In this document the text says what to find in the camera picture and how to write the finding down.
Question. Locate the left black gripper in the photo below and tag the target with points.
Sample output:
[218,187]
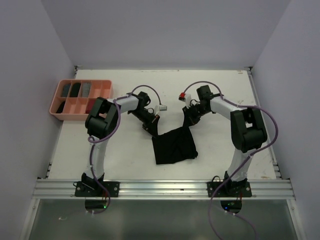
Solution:
[151,126]

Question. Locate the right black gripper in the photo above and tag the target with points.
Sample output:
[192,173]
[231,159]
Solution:
[189,119]

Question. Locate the grey striped underwear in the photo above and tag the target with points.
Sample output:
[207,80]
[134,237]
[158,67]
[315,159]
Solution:
[86,86]
[65,90]

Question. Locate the pink divided organizer tray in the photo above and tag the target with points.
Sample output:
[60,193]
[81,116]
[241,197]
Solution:
[75,107]

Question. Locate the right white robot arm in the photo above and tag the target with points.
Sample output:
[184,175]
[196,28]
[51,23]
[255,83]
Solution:
[248,131]

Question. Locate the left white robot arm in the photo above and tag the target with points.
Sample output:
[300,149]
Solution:
[102,123]

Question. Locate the dark red rolled underwear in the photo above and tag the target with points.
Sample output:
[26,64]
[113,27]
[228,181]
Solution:
[90,105]

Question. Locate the grey striped rolled underwear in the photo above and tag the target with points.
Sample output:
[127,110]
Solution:
[65,90]

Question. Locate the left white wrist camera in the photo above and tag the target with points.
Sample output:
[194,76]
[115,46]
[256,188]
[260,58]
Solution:
[160,108]

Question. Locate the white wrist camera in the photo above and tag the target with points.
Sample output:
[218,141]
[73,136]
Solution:
[160,108]
[185,97]

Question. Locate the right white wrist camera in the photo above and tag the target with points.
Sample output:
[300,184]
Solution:
[185,97]

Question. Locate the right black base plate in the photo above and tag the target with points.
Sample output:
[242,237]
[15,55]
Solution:
[228,188]

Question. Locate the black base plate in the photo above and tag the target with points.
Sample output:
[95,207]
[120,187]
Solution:
[97,188]
[228,188]

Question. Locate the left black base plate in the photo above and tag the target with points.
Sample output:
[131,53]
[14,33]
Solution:
[97,188]

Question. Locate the aluminium mounting rail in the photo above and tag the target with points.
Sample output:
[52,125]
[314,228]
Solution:
[274,189]

